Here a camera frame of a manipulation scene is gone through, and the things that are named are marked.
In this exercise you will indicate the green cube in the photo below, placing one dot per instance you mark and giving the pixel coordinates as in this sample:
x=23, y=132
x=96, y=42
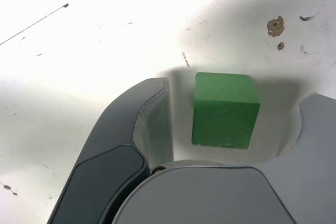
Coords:
x=223, y=108

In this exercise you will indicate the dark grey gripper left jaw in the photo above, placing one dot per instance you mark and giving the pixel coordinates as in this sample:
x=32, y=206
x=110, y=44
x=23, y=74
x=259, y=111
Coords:
x=105, y=155

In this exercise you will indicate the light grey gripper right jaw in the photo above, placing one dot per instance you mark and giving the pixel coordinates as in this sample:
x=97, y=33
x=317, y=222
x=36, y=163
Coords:
x=249, y=192

